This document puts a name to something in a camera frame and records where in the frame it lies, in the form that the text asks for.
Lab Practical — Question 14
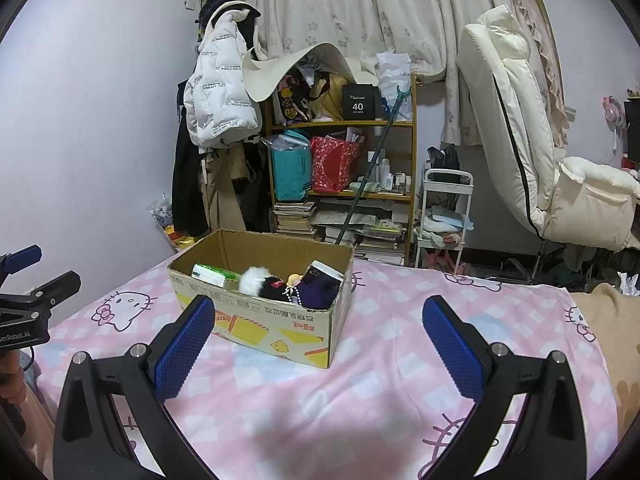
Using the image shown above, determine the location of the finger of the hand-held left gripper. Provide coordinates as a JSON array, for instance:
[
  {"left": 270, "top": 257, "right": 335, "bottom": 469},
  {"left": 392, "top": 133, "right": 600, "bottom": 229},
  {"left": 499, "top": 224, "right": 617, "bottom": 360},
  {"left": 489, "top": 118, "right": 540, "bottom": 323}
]
[
  {"left": 0, "top": 244, "right": 43, "bottom": 276},
  {"left": 22, "top": 270, "right": 82, "bottom": 307}
]

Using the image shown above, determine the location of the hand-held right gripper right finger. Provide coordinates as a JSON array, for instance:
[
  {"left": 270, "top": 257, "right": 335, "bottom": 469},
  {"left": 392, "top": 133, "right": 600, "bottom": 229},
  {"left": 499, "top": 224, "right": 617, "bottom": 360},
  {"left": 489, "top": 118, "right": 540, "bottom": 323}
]
[{"left": 421, "top": 295, "right": 586, "bottom": 480}]

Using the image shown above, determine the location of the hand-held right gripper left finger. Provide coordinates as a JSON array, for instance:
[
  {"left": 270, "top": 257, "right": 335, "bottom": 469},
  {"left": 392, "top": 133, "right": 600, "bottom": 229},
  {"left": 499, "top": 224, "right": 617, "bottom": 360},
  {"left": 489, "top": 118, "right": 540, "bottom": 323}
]
[{"left": 52, "top": 294, "right": 217, "bottom": 480}]

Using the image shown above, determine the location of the light green tissue packet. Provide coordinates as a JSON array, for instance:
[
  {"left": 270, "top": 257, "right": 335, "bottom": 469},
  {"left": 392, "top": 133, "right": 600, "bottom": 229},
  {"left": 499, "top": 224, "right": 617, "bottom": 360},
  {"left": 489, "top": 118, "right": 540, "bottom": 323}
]
[{"left": 191, "top": 263, "right": 243, "bottom": 289}]

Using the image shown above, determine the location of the white and black plush toy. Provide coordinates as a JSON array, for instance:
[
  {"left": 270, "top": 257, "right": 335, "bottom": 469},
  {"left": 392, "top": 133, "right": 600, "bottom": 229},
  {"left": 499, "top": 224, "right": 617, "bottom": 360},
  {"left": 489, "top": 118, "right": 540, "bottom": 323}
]
[{"left": 239, "top": 266, "right": 301, "bottom": 307}]

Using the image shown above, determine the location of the printed cardboard box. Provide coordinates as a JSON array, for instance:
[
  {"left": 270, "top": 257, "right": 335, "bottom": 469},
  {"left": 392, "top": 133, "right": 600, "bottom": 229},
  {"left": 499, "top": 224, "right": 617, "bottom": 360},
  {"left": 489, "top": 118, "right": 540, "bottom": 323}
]
[{"left": 166, "top": 229, "right": 356, "bottom": 370}]

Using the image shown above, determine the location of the black tissue packet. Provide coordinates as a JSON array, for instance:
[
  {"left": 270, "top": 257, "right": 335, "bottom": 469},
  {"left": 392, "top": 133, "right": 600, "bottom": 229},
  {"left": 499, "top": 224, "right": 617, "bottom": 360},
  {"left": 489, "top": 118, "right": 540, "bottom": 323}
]
[{"left": 299, "top": 260, "right": 345, "bottom": 310}]

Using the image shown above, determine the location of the person's left hand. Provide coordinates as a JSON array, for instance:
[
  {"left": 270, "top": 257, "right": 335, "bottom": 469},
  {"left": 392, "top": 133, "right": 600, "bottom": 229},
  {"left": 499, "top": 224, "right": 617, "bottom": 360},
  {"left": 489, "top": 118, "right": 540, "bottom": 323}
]
[{"left": 0, "top": 350, "right": 26, "bottom": 403}]

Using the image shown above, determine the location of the pink cat-print bedsheet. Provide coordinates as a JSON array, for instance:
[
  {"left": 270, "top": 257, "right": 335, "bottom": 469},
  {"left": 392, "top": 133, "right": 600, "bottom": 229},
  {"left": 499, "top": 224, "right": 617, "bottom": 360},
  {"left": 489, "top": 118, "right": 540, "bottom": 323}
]
[{"left": 30, "top": 255, "right": 621, "bottom": 480}]

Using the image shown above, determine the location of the pile of snack bags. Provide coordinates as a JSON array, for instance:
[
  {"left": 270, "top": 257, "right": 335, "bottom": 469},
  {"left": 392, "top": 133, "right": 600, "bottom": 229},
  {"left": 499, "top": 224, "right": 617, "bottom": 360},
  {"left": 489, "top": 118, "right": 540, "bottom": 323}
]
[{"left": 150, "top": 195, "right": 193, "bottom": 253}]

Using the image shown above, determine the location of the white trolley cart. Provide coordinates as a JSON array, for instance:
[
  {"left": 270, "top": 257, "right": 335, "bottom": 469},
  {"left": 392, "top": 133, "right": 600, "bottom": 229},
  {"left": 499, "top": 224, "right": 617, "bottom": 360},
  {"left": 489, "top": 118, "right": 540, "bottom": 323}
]
[{"left": 414, "top": 169, "right": 475, "bottom": 268}]

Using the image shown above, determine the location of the beige coat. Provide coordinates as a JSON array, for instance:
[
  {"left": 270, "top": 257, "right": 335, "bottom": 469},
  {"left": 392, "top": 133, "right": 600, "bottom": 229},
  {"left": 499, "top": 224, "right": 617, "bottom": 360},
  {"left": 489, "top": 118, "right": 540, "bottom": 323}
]
[{"left": 200, "top": 147, "right": 251, "bottom": 233}]

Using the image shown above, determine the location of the beige blanket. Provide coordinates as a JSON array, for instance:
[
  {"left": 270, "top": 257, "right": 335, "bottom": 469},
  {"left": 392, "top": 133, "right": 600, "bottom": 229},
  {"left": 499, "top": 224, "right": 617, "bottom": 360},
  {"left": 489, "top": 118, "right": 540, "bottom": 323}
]
[{"left": 570, "top": 282, "right": 640, "bottom": 431}]

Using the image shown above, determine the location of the black coat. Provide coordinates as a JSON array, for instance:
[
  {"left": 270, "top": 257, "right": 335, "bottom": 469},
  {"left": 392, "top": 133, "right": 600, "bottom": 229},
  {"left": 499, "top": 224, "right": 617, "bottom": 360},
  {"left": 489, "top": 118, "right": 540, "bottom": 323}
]
[{"left": 171, "top": 80, "right": 211, "bottom": 238}]

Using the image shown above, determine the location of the stack of books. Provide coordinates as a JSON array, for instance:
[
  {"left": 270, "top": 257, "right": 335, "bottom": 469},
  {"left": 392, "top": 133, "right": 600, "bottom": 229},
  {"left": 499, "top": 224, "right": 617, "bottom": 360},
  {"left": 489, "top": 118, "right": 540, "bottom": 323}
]
[{"left": 272, "top": 200, "right": 408, "bottom": 266}]

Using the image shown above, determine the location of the row of white bottles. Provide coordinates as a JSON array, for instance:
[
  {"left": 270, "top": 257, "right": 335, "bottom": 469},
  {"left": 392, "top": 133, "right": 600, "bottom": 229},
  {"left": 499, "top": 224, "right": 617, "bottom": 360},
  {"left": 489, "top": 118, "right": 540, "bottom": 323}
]
[{"left": 367, "top": 150, "right": 413, "bottom": 193}]

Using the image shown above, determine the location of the black bag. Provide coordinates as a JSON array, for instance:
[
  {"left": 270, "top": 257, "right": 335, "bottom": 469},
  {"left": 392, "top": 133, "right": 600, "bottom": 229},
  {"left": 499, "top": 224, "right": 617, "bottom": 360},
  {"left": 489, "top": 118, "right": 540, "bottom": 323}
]
[{"left": 427, "top": 144, "right": 461, "bottom": 172}]

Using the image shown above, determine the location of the wooden shelf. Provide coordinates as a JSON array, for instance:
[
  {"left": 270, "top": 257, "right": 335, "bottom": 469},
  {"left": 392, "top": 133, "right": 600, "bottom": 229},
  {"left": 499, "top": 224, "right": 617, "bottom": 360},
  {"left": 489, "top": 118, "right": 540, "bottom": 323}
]
[{"left": 262, "top": 72, "right": 418, "bottom": 266}]

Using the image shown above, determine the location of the green pole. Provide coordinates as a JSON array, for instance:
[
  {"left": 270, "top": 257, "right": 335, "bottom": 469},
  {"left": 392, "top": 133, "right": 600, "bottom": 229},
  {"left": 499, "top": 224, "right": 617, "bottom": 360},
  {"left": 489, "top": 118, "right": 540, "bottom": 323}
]
[{"left": 334, "top": 85, "right": 413, "bottom": 246}]

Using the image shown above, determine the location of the teal shopping bag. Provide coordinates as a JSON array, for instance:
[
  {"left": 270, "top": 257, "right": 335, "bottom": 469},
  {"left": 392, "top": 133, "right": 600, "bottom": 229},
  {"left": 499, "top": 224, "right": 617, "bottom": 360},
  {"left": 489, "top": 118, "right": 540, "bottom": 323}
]
[{"left": 270, "top": 130, "right": 313, "bottom": 203}]

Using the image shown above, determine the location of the red shopping bag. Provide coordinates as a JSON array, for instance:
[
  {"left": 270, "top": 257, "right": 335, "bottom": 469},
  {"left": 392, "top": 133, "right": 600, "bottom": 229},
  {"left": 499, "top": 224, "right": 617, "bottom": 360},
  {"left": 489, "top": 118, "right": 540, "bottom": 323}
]
[{"left": 309, "top": 135, "right": 362, "bottom": 194}]

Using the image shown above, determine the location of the cream padded chair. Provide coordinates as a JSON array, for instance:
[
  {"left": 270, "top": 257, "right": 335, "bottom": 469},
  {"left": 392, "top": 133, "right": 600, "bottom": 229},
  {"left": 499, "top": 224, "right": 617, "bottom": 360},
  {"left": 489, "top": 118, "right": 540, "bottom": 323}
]
[{"left": 457, "top": 4, "right": 640, "bottom": 253}]

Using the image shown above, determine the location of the white puffer jacket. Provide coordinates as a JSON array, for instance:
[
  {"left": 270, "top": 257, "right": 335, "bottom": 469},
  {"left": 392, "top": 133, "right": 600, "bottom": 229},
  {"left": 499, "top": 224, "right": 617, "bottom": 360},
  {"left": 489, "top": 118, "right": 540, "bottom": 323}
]
[{"left": 182, "top": 1, "right": 263, "bottom": 150}]

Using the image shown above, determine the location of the black card box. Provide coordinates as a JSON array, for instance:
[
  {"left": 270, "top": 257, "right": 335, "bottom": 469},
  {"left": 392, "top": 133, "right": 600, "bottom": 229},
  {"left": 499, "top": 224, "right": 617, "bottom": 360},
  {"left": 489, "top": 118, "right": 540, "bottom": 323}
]
[{"left": 341, "top": 84, "right": 381, "bottom": 122}]

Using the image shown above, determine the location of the white plastic bag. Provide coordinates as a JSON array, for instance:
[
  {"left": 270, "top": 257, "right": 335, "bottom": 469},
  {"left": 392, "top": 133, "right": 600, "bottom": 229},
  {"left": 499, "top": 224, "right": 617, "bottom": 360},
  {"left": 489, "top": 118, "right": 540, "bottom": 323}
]
[{"left": 375, "top": 51, "right": 415, "bottom": 122}]

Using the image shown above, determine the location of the cream wide-brim hat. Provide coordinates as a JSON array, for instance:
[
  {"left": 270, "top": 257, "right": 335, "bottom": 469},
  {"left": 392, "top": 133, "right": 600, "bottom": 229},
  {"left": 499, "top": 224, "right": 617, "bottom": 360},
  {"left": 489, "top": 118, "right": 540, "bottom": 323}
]
[{"left": 242, "top": 42, "right": 381, "bottom": 103}]

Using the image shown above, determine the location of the pink desk fan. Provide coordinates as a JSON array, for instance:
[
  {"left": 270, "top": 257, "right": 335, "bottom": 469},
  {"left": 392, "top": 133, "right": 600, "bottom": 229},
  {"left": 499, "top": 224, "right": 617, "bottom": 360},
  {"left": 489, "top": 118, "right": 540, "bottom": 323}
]
[{"left": 602, "top": 95, "right": 626, "bottom": 153}]

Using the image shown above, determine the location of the dark knit hat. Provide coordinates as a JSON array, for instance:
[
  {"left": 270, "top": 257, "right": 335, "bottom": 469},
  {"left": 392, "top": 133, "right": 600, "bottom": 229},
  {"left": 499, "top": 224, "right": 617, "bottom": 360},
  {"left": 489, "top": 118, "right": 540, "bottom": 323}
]
[{"left": 197, "top": 0, "right": 261, "bottom": 23}]

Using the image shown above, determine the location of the floral curtain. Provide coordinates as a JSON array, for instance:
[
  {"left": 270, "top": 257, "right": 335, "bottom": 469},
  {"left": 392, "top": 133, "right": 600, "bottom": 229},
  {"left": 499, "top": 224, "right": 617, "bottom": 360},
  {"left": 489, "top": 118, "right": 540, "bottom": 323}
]
[{"left": 250, "top": 0, "right": 568, "bottom": 146}]

